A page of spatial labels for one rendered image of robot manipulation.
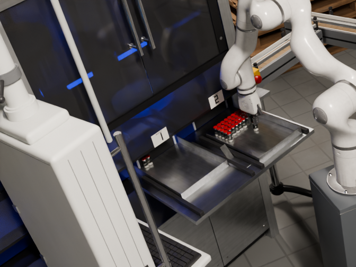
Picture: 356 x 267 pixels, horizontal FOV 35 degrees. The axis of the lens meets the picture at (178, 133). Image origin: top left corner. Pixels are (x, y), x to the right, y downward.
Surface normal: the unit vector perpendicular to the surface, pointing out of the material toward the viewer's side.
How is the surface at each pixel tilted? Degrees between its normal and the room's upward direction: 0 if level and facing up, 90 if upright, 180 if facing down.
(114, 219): 90
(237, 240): 90
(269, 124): 0
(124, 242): 90
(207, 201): 0
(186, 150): 0
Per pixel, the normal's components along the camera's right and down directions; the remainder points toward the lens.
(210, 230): 0.61, 0.29
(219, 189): -0.25, -0.81
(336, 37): -0.75, 0.51
